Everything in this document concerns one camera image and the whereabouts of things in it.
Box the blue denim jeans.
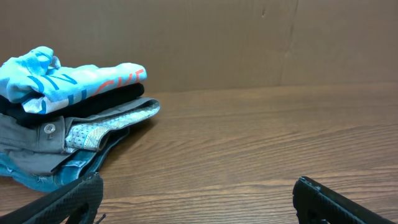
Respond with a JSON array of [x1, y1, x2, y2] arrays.
[[1, 128, 130, 192]]

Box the black folded garment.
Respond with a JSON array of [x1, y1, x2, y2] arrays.
[[1, 83, 144, 127]]

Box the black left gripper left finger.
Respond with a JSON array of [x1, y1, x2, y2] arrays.
[[1, 172, 103, 224]]

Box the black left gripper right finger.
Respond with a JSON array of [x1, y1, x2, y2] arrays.
[[292, 176, 394, 224]]

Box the light blue printed t-shirt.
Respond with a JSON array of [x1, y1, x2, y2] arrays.
[[1, 46, 147, 114]]

